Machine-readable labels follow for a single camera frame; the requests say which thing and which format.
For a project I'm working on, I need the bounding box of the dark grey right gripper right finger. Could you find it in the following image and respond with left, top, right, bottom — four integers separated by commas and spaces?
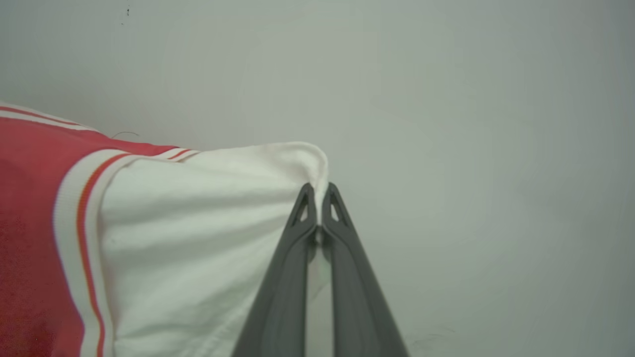
321, 182, 410, 357

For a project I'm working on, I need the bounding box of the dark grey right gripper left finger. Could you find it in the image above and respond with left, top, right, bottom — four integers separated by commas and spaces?
232, 182, 318, 357

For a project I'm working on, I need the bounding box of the red and white garment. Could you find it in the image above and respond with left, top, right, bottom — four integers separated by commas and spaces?
0, 102, 332, 357

